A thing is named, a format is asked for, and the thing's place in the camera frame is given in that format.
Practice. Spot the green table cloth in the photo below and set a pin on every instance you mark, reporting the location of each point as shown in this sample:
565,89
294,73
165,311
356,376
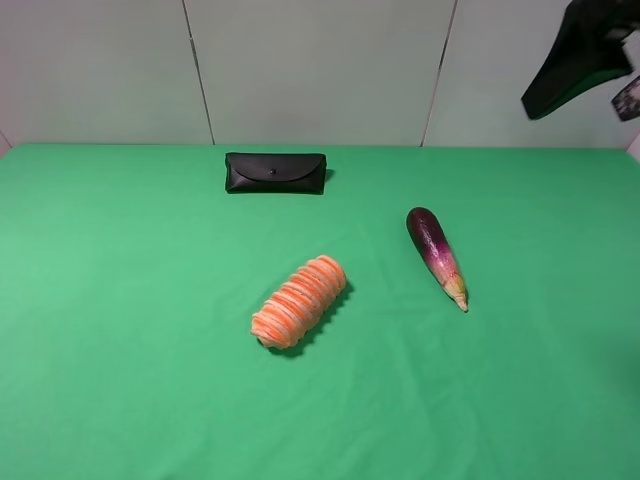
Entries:
129,278

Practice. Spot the purple eggplant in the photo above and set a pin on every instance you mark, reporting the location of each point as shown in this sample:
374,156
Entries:
432,244

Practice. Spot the orange sliced bread loaf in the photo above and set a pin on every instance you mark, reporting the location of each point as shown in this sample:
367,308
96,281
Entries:
299,303

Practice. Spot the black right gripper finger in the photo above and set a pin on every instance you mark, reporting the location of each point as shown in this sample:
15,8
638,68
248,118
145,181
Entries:
588,51
626,103

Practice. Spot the black glasses case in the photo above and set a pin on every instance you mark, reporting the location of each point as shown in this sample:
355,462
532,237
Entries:
275,173

